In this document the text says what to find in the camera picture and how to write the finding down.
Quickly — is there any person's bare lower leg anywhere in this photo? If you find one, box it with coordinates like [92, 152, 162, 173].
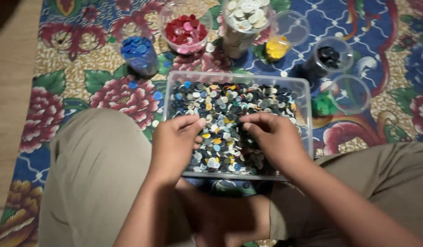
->
[175, 178, 271, 247]

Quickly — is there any clear jar holding white buttons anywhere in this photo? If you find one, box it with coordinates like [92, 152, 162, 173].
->
[220, 0, 278, 60]

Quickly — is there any clear jar holding yellow buttons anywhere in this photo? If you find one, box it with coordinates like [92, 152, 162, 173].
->
[265, 10, 311, 62]

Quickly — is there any pile of red buttons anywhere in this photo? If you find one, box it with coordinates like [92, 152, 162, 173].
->
[164, 14, 209, 54]

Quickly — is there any heap of mixed buttons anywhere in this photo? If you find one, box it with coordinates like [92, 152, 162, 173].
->
[168, 81, 298, 174]

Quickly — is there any pile of blue buttons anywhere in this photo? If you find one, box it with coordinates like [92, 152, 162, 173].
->
[121, 36, 157, 74]

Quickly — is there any floral patterned floor mat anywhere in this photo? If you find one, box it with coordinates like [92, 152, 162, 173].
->
[0, 0, 423, 247]

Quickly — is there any clear jar holding red buttons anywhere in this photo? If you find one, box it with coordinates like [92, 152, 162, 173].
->
[157, 1, 214, 56]

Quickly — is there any person's right trouser leg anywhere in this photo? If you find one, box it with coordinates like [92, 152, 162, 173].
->
[269, 142, 423, 247]

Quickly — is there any pile of black buttons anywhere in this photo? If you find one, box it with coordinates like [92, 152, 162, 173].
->
[304, 46, 342, 78]

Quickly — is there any person's trouser leg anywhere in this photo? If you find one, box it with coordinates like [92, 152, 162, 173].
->
[269, 142, 423, 247]
[38, 108, 195, 247]

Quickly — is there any clear rectangular plastic bin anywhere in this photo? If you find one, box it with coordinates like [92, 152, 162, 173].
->
[162, 71, 314, 182]

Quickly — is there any pile of white buttons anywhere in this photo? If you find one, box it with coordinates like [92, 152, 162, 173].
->
[226, 0, 271, 31]

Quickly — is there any person's right hand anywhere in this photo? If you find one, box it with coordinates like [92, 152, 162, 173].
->
[239, 112, 314, 180]

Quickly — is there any pile of yellow buttons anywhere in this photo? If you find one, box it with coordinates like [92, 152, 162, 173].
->
[265, 36, 289, 62]

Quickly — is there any clear jar holding green buttons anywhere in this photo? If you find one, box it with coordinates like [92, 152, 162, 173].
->
[311, 74, 372, 117]

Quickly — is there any pile of green buttons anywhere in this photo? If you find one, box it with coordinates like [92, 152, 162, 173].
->
[312, 92, 339, 117]

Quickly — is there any clear jar holding black buttons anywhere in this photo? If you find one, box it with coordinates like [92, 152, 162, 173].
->
[302, 36, 355, 79]

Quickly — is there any person's left trouser leg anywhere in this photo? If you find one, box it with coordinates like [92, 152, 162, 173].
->
[38, 108, 195, 247]

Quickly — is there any person's left hand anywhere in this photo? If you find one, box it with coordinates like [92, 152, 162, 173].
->
[147, 115, 207, 186]

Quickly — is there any clear jar holding blue buttons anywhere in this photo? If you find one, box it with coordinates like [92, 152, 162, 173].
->
[120, 35, 160, 77]

